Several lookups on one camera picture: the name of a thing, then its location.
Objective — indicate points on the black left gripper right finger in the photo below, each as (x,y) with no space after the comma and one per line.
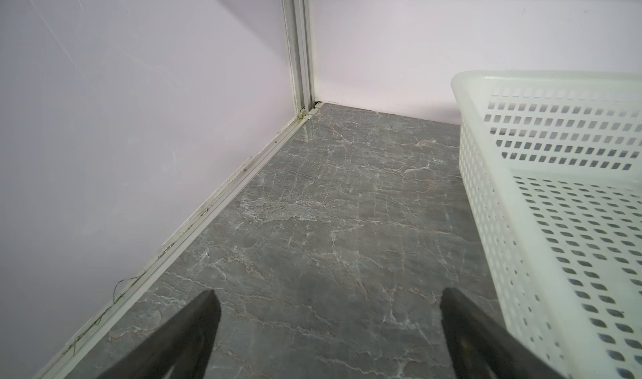
(480,348)

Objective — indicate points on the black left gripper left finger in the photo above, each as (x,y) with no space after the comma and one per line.
(181,348)

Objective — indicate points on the white plastic basket left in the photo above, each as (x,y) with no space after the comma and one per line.
(551,164)

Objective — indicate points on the aluminium frame corner post left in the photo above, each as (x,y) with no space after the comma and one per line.
(300,50)

